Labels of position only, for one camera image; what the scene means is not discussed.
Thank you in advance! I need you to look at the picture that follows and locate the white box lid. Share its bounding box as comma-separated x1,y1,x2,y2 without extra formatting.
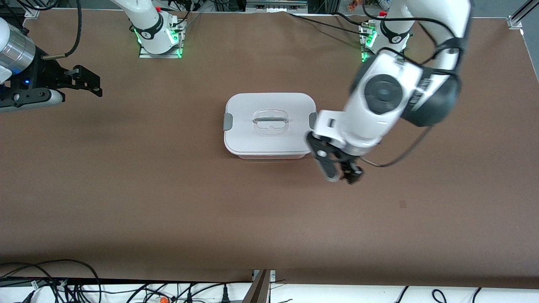
223,93,317,155

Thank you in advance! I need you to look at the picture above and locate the pink plastic box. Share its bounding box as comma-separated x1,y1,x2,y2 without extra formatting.
229,149,310,160

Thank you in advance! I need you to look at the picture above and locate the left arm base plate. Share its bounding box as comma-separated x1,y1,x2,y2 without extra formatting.
360,21,406,64

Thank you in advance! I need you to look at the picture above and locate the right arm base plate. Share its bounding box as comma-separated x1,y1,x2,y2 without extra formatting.
139,19,186,58

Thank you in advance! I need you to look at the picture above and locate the thin black table cable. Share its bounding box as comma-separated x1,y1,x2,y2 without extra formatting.
288,13,367,37

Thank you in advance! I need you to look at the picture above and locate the grey metal frame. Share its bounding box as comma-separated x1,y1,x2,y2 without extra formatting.
245,0,309,13

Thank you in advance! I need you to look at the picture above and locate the black looped cable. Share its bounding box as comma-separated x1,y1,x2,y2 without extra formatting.
0,259,102,303

